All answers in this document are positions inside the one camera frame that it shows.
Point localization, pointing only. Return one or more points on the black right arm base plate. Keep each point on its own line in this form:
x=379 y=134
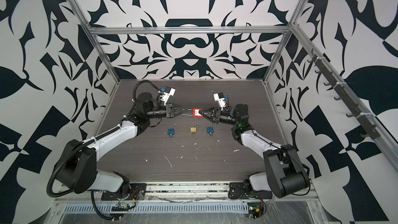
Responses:
x=245 y=191

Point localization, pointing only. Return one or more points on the right circuit board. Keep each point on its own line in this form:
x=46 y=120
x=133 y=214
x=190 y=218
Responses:
x=256 y=209

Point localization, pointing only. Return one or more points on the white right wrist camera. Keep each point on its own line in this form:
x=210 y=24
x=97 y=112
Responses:
x=221 y=100

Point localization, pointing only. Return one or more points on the red padlock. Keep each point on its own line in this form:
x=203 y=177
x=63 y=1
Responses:
x=192 y=113

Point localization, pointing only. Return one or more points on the circuit board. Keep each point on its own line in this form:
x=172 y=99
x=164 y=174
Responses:
x=123 y=207
x=256 y=209

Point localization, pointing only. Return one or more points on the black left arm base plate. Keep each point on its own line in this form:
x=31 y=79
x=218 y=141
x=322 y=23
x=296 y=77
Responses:
x=135 y=191

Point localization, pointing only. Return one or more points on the brass padlock with key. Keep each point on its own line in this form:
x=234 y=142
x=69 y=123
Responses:
x=194 y=129

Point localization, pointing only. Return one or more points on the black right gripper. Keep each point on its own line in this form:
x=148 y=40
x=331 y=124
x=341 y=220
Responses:
x=216 y=113

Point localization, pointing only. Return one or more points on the aluminium frame corner post left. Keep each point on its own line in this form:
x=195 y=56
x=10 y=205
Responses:
x=79 y=13

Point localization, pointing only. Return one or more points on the aluminium frame corner post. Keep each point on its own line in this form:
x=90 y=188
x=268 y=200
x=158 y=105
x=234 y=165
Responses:
x=79 y=13
x=296 y=14

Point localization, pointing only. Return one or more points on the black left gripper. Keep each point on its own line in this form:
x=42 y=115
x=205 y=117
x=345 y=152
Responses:
x=168 y=112

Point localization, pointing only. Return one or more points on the left circuit board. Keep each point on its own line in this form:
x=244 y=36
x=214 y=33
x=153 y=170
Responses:
x=123 y=207

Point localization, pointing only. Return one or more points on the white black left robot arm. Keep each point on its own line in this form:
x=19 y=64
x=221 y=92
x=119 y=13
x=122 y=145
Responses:
x=77 y=172

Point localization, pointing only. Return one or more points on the aluminium frame horizontal bar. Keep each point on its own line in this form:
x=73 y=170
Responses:
x=187 y=30

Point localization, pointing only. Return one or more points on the aluminium frame corner post right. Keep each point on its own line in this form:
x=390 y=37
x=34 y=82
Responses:
x=296 y=14

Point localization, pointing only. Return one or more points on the blue padlock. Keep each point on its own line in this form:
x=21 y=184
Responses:
x=171 y=131
x=210 y=129

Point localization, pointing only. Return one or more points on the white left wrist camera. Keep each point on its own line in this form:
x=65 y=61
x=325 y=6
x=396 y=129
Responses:
x=165 y=94

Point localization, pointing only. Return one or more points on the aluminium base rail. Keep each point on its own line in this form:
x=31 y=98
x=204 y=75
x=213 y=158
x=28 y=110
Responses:
x=179 y=191

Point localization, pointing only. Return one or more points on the white slotted cable duct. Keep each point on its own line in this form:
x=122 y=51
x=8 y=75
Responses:
x=157 y=208

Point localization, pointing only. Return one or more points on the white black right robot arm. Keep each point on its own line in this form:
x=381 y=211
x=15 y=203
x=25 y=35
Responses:
x=284 y=173

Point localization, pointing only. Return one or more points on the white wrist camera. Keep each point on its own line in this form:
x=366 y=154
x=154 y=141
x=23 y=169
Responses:
x=165 y=94
x=221 y=100

